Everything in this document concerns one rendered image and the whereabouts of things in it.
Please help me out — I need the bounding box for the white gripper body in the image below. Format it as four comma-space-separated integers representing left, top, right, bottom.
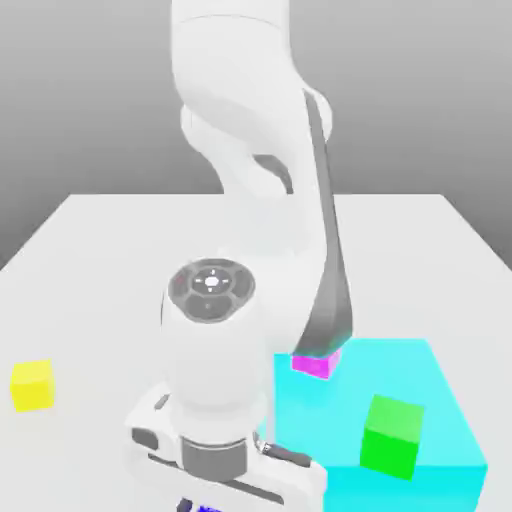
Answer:
124, 449, 330, 512

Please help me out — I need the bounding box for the small blue cube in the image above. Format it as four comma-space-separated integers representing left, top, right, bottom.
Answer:
175, 496, 224, 512

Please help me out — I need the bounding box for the small magenta cube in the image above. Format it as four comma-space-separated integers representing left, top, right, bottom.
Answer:
290, 346, 342, 381

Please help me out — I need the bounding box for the small green cube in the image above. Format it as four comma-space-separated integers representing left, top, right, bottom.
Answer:
359, 393, 426, 482

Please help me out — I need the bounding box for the small yellow cube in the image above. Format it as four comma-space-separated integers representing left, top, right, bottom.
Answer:
9, 358, 56, 414

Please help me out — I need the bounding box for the large cyan box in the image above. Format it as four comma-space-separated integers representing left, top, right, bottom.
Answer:
255, 337, 490, 512

